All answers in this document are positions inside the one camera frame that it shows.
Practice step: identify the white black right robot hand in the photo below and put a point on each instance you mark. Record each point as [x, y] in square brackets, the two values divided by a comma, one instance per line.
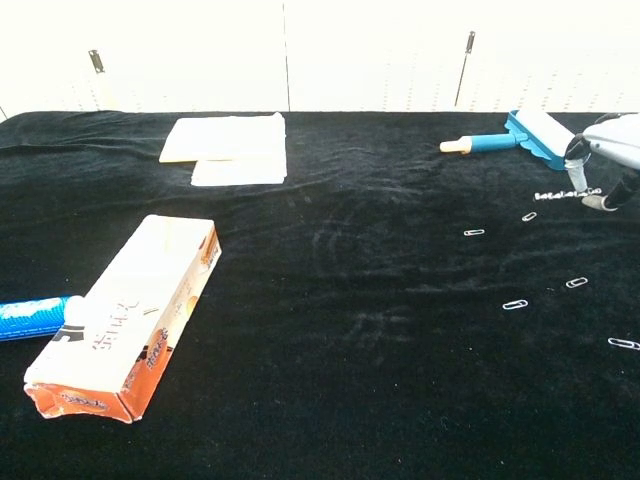
[617, 140]

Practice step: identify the silver magnetic rod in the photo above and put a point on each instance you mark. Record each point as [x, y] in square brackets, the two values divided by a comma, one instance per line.
[560, 195]

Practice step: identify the blue lint roller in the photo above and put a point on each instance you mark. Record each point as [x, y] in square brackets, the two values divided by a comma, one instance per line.
[540, 132]

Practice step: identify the black screen hinge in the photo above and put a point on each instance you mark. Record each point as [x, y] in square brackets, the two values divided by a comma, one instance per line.
[470, 42]
[96, 61]

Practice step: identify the black velvet table cloth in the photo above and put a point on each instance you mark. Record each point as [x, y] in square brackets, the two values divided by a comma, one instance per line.
[320, 350]

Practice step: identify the cream paper notepad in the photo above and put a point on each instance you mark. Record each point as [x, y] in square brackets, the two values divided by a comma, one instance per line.
[220, 137]

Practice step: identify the orange white biscuit box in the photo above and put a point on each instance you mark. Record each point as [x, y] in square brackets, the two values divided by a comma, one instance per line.
[135, 310]

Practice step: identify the blue toothpaste tube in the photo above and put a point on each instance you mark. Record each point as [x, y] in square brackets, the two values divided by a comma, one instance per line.
[30, 317]

